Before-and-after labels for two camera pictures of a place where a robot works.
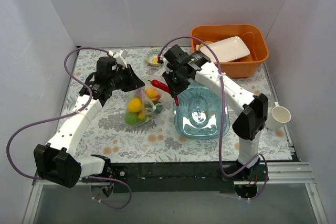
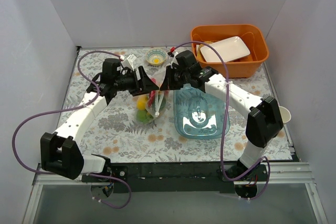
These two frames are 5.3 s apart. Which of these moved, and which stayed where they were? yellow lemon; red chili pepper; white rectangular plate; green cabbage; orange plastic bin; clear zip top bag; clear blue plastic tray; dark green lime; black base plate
Moved: red chili pepper; clear zip top bag; green cabbage; dark green lime; yellow lemon
Stayed: white rectangular plate; orange plastic bin; black base plate; clear blue plastic tray
